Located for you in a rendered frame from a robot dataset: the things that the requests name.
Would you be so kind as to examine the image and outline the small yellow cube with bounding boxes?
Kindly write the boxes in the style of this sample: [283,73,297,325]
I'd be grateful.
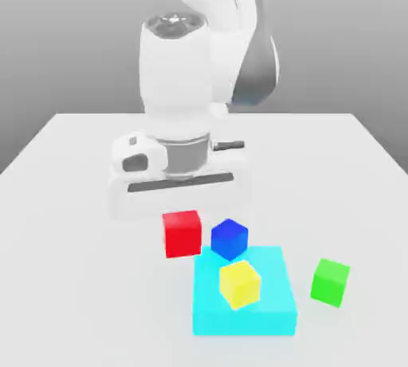
[218,259,262,311]

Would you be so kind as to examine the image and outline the small red cube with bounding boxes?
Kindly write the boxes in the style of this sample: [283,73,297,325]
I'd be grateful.
[161,209,203,259]

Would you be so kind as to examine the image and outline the small blue cube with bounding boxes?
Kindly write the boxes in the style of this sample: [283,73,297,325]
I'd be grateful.
[210,218,249,262]

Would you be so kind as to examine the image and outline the large cyan box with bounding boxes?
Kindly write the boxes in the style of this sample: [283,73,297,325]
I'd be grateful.
[191,244,298,337]

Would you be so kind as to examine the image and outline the small green cube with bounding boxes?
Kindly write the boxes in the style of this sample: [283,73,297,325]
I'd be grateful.
[309,258,351,309]

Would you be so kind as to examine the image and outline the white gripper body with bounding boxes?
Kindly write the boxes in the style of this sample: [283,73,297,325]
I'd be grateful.
[107,167,251,222]

